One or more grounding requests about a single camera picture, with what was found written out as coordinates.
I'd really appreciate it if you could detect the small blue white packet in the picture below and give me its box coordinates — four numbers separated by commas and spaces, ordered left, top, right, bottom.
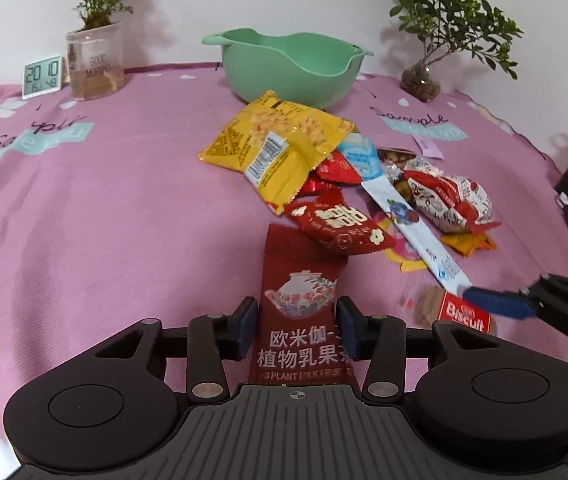
339, 132, 382, 181

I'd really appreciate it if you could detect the clear brown nut snack packet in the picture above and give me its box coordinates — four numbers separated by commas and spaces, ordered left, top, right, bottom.
378, 146, 417, 206

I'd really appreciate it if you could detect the red flowered snack packet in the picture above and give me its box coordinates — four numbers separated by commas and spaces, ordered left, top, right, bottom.
283, 187, 397, 256

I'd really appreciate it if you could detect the pink printed tablecloth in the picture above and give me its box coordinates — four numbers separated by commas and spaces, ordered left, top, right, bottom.
0, 62, 568, 480

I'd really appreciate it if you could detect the pink stick packet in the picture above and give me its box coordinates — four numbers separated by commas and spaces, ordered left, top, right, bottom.
415, 139, 443, 159

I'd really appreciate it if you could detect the green plastic bowl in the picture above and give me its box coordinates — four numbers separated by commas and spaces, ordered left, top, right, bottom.
201, 28, 375, 111

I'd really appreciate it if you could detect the long white stick packet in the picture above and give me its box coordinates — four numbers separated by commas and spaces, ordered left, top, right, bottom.
361, 175, 472, 296

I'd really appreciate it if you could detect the white digital clock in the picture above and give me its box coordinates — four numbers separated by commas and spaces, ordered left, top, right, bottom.
22, 55, 65, 100

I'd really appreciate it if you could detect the small white red wrapped candy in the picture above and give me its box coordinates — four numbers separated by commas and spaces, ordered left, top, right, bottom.
406, 156, 445, 181

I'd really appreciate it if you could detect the small orange snack packet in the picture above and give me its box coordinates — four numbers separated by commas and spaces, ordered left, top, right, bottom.
441, 220, 503, 257

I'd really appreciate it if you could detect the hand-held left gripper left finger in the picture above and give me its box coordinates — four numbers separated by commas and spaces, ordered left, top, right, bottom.
94, 296, 259, 406

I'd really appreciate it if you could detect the white red candy bag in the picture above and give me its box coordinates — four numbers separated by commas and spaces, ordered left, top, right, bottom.
404, 170, 502, 234

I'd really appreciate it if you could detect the red foil snack packet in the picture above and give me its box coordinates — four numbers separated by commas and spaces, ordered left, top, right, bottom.
295, 176, 343, 199

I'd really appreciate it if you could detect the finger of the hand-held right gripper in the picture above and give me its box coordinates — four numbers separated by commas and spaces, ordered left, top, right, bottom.
464, 273, 568, 347

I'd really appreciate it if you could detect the leafy plant in glass vase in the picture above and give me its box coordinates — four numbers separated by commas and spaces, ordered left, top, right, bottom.
389, 0, 524, 103

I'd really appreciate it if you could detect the red biscuit packet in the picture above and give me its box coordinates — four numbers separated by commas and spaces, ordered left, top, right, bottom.
416, 285, 493, 336

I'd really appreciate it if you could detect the feathery plant in clear cup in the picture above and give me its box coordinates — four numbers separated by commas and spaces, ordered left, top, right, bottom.
55, 0, 152, 102

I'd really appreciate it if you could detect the yellow snack packet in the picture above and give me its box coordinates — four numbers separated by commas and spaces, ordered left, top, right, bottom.
197, 91, 357, 215

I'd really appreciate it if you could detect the small red snack packet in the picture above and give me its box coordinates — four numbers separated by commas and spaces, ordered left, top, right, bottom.
316, 150, 363, 186

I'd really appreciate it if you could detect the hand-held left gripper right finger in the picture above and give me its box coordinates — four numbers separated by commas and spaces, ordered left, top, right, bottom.
336, 296, 502, 406

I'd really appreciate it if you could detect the dark red tea packet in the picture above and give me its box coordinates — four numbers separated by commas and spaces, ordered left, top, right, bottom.
249, 224, 357, 386

